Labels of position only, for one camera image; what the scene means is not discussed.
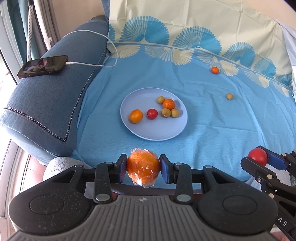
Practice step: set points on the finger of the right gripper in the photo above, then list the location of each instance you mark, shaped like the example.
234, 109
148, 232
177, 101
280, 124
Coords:
285, 161
262, 175

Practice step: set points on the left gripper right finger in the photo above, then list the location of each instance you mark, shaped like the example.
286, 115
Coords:
179, 174

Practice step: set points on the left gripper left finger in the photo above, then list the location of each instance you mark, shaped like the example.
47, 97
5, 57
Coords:
106, 174

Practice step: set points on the red cherry tomato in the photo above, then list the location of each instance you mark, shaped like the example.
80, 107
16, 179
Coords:
259, 156
152, 114

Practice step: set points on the plastic orange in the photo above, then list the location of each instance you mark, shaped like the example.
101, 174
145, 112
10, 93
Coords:
143, 167

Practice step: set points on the tan longan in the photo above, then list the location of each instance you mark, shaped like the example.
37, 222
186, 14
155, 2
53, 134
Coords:
160, 99
229, 96
175, 113
165, 112

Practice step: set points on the small orange mandarin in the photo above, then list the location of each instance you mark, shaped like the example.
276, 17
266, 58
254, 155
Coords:
215, 70

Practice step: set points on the light blue plate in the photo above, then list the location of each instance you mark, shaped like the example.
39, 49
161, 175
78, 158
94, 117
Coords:
159, 129

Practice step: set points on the white fluffy cushion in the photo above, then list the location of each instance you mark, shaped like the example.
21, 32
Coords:
60, 164

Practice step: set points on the blue denim sofa armrest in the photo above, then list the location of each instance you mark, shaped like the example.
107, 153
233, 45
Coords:
42, 113

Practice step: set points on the blue patterned sofa cover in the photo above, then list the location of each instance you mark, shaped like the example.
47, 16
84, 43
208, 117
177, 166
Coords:
173, 45

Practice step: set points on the black smartphone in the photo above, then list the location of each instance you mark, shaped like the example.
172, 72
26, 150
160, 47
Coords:
43, 66

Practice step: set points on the garment steamer stand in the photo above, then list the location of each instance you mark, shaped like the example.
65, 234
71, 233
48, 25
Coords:
29, 29

